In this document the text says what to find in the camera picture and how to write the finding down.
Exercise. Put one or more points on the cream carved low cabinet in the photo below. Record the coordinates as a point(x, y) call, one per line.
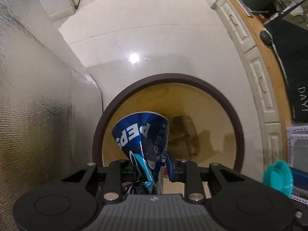
point(265, 79)

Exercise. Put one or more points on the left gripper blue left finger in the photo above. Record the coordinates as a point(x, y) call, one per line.
point(117, 173)

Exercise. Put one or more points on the crushed blue Pepsi can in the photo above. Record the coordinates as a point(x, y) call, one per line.
point(143, 138)

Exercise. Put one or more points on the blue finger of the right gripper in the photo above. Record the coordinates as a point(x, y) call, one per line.
point(300, 179)

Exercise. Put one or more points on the round brown-rimmed trash bin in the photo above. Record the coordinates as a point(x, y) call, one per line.
point(204, 126)

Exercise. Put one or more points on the teal bottle cap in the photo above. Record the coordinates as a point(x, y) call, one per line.
point(279, 177)

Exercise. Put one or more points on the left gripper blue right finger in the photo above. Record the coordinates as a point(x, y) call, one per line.
point(188, 173)

